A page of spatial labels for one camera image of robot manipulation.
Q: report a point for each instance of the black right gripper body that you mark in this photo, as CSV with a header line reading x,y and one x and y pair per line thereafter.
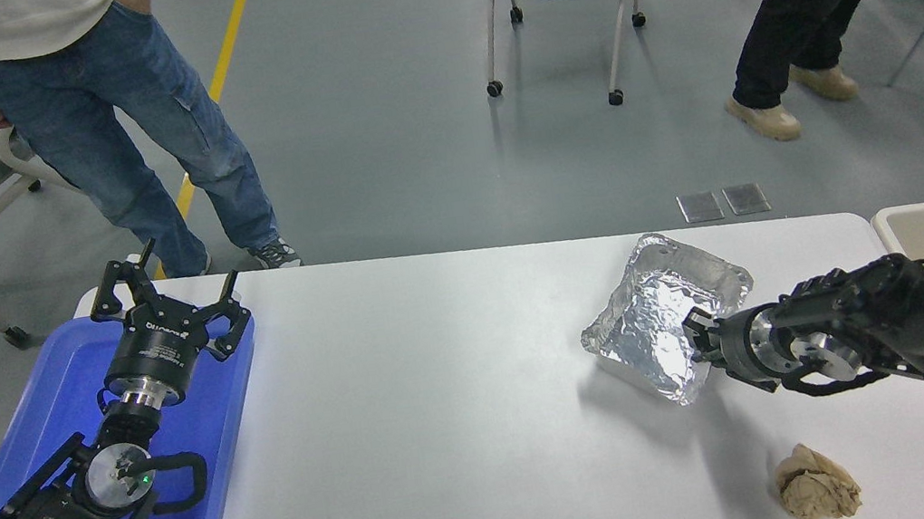
x,y
733,345

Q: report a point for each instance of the metal floor plate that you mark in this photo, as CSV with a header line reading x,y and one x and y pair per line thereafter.
x,y
746,200
701,208

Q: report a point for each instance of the foil tray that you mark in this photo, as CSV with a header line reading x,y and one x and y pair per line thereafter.
x,y
646,324

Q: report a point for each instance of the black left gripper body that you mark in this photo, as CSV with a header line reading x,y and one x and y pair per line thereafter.
x,y
156,360

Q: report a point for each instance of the crumpled tan paper ball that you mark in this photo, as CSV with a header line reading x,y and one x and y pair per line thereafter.
x,y
816,486

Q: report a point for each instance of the blue plastic tray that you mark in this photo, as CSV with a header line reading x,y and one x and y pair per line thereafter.
x,y
203,426

